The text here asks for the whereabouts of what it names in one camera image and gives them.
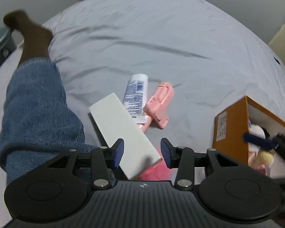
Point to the orange white storage box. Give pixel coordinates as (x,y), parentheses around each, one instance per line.
(246,115)

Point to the pink folding phone holder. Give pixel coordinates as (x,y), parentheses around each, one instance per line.
(156,107)

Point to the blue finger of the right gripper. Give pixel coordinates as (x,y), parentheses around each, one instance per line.
(265,144)

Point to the long white glasses box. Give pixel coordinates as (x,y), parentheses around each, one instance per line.
(114,122)

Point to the pink fluffy peach plush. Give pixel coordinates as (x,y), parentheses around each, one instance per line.
(158,172)

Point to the yellow crochet doll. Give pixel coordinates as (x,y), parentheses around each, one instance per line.
(263,161)

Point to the white blue cream tube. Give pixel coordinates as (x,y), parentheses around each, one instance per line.
(135,97)

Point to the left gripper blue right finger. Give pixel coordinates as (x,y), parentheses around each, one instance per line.
(167,151)

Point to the left leg in jeans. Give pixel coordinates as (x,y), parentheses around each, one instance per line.
(37,124)

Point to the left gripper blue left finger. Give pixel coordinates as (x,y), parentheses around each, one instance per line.
(118,151)

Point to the grey bed sheet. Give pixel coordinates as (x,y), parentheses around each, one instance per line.
(210,59)

